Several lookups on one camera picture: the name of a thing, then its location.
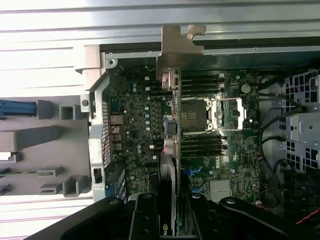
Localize silver chipset heatsink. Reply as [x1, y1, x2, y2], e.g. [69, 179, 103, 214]
[209, 178, 231, 199]

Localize black RAM slots bank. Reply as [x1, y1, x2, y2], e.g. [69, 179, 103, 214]
[152, 134, 228, 158]
[146, 72, 226, 96]

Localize dark grey PC case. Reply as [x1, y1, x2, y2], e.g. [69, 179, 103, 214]
[74, 37, 320, 240]

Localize green motherboard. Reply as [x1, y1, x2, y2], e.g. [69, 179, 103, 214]
[107, 65, 262, 203]

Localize silver CPU socket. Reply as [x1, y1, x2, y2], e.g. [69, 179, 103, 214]
[207, 96, 245, 131]

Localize grey parts rack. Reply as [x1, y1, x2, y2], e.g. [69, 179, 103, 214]
[0, 98, 91, 197]

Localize perforated metal drive cage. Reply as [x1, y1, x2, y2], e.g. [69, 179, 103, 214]
[282, 68, 320, 176]

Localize green RAM stick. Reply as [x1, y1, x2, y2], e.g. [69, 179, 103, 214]
[0, 169, 38, 176]

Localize hard disk with blue carrier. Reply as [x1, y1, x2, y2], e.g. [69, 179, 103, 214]
[0, 99, 36, 119]

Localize black wire bundle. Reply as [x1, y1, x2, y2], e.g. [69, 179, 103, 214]
[256, 157, 320, 226]

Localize thin red twisted wire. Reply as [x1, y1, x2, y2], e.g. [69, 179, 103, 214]
[102, 124, 121, 152]

